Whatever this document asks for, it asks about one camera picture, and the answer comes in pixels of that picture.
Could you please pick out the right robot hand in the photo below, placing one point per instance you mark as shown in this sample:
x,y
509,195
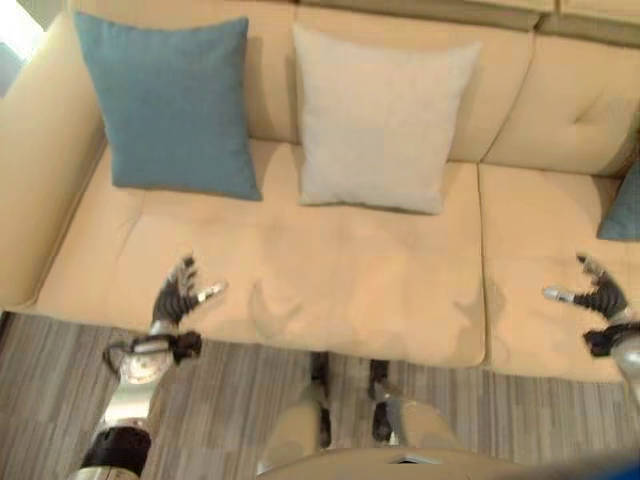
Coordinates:
x,y
595,295

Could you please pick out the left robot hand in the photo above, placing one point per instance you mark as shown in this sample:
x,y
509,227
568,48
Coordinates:
x,y
175,295

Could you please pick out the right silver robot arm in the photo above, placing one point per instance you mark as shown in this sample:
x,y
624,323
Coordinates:
x,y
620,347

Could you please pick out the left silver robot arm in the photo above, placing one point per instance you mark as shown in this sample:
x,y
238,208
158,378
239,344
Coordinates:
x,y
131,395

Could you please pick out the beige leather sofa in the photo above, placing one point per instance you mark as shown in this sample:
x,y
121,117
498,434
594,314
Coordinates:
x,y
350,260

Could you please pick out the teal checked cushion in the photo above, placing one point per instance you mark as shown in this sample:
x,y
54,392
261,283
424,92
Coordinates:
x,y
625,210

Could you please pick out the plain teal square cushion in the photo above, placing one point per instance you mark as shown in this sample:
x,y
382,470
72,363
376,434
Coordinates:
x,y
175,107

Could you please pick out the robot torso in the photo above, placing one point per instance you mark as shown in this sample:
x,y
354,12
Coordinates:
x,y
450,465

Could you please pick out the robot right leg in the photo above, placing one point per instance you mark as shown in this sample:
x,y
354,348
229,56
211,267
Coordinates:
x,y
405,415

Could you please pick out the light grey square cushion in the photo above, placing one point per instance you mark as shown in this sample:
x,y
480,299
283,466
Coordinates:
x,y
377,125

